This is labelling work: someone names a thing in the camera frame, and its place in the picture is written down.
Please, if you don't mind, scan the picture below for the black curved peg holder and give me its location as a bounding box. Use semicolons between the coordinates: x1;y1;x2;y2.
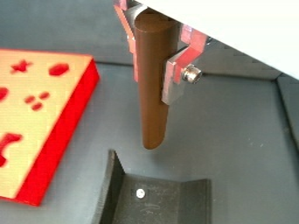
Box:
91;150;211;224

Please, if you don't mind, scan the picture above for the red shape sorting board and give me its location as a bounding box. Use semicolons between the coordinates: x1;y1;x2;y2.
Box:
0;49;99;206

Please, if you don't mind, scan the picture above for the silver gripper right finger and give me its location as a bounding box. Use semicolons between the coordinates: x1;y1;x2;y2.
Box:
163;24;208;105

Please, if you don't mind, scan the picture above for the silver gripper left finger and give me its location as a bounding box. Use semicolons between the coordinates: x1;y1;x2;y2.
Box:
114;0;139;81

